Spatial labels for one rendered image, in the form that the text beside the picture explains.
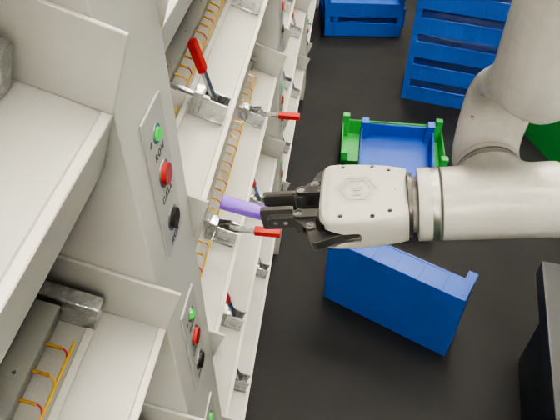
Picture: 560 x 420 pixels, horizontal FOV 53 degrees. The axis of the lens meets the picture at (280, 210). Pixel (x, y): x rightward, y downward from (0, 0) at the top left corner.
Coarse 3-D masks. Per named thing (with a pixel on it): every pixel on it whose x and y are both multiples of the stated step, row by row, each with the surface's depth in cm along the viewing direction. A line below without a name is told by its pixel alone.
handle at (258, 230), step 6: (228, 228) 75; (234, 228) 76; (240, 228) 76; (246, 228) 76; (252, 228) 76; (258, 228) 75; (264, 228) 75; (258, 234) 75; (264, 234) 75; (270, 234) 75; (276, 234) 75
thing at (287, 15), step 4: (284, 0) 124; (288, 0) 126; (292, 0) 126; (284, 4) 125; (288, 4) 125; (292, 4) 130; (284, 8) 126; (288, 8) 126; (292, 8) 128; (284, 12) 126; (288, 12) 126; (284, 16) 125; (288, 16) 125; (284, 20) 123; (288, 20) 124; (284, 24) 122; (288, 24) 123; (284, 28) 111; (288, 28) 122; (284, 32) 111; (288, 32) 111; (284, 36) 112; (288, 36) 112; (284, 40) 113; (284, 44) 113; (284, 48) 114
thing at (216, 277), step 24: (264, 48) 104; (264, 72) 107; (264, 96) 102; (240, 144) 91; (240, 168) 87; (216, 192) 82; (240, 192) 84; (240, 216) 81; (216, 264) 74; (216, 288) 71; (216, 312) 69; (216, 336) 62
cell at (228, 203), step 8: (224, 200) 67; (232, 200) 68; (240, 200) 68; (224, 208) 68; (232, 208) 68; (240, 208) 68; (248, 208) 68; (256, 208) 68; (248, 216) 68; (256, 216) 68
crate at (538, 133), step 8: (528, 128) 177; (536, 128) 173; (544, 128) 170; (552, 128) 166; (528, 136) 178; (536, 136) 174; (544, 136) 170; (552, 136) 167; (536, 144) 175; (544, 144) 171; (552, 144) 167; (544, 152) 172; (552, 152) 168; (552, 160) 169
